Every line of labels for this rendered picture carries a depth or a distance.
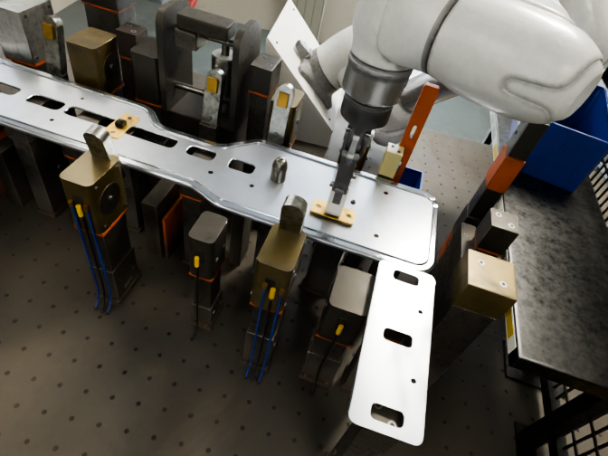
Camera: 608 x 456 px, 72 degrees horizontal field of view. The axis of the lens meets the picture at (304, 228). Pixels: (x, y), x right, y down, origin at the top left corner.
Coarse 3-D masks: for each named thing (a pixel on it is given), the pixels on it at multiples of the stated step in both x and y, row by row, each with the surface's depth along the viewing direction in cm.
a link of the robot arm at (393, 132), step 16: (560, 0) 82; (576, 0) 80; (592, 0) 80; (576, 16) 81; (592, 16) 81; (592, 32) 82; (416, 80) 120; (432, 80) 114; (416, 96) 121; (448, 96) 115; (400, 112) 128; (384, 128) 134; (400, 128) 134; (384, 144) 140
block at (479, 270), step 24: (480, 264) 68; (504, 264) 69; (456, 288) 70; (480, 288) 65; (504, 288) 66; (432, 312) 79; (456, 312) 71; (480, 312) 69; (504, 312) 67; (432, 336) 77; (456, 336) 75; (432, 360) 82
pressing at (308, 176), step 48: (0, 96) 86; (48, 96) 88; (96, 96) 91; (144, 144) 83; (192, 144) 86; (240, 144) 88; (240, 192) 79; (288, 192) 81; (336, 240) 75; (384, 240) 77; (432, 240) 80
